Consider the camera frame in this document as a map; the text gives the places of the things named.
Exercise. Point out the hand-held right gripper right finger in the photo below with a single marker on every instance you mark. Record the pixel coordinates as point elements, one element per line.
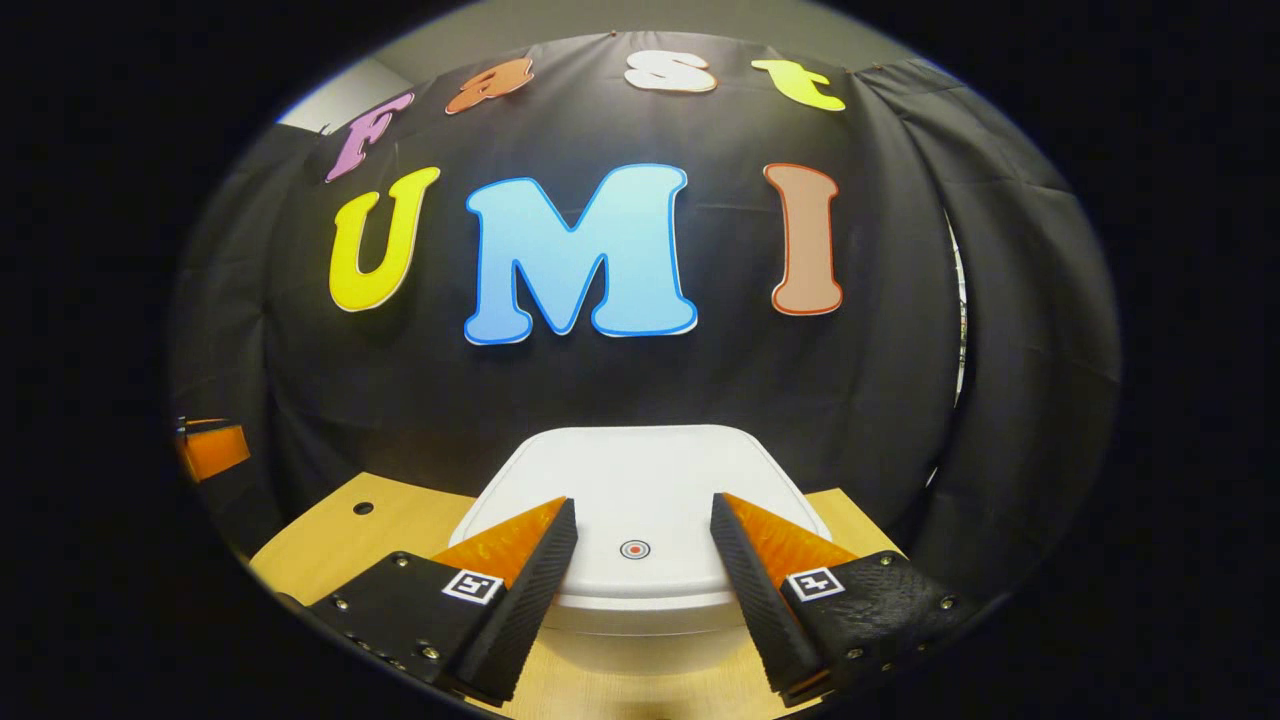
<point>755,600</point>

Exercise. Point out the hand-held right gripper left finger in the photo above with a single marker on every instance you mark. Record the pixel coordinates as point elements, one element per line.
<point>530,605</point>

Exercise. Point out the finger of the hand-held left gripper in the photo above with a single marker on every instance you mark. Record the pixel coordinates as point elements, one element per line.
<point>215,450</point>

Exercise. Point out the white desktop garbage bin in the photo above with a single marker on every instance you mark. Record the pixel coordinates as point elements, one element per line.
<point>640,480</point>

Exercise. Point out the wooden desktop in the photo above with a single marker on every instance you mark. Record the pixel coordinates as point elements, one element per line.
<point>380,540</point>

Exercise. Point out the black backdrop cloth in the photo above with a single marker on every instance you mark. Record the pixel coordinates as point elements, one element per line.
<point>450,400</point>

